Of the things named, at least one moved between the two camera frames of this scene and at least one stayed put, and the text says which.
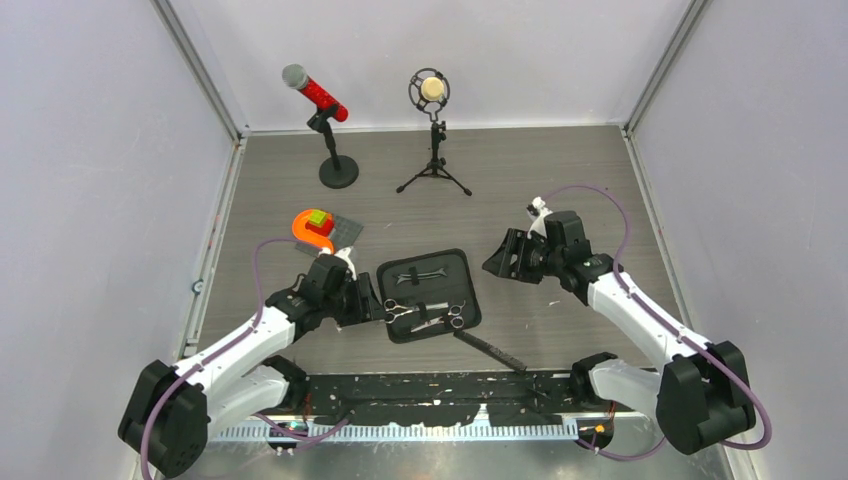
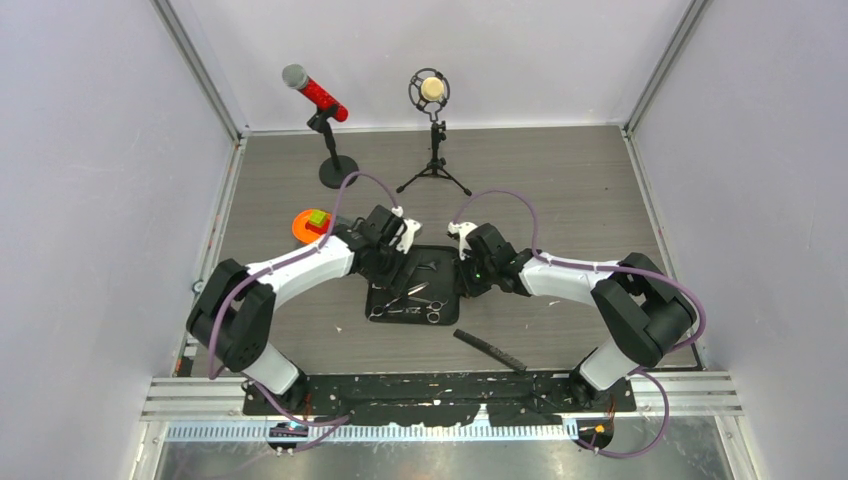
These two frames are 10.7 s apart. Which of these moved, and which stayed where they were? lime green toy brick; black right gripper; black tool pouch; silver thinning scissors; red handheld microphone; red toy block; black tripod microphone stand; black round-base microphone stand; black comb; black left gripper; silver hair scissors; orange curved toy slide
Moved: black right gripper; silver hair scissors; black tool pouch; black left gripper; silver thinning scissors
Stayed: lime green toy brick; black round-base microphone stand; red toy block; black tripod microphone stand; orange curved toy slide; red handheld microphone; black comb
